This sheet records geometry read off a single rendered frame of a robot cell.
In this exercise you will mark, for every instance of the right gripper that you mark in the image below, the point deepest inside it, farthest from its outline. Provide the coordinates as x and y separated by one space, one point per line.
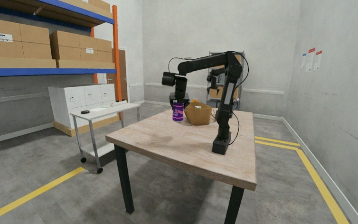
213 85

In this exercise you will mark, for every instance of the tan bag with white handle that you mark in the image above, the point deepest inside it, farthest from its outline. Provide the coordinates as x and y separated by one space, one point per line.
198 116

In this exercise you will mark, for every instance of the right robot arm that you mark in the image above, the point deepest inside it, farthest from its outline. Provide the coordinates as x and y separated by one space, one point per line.
214 73

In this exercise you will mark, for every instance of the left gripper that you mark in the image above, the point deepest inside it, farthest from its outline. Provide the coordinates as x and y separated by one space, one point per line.
180 96

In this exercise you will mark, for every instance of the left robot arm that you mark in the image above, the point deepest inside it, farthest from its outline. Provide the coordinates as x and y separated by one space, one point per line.
233 69

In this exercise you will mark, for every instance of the purple drink can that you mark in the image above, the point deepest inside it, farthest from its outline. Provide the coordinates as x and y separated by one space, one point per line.
178 110

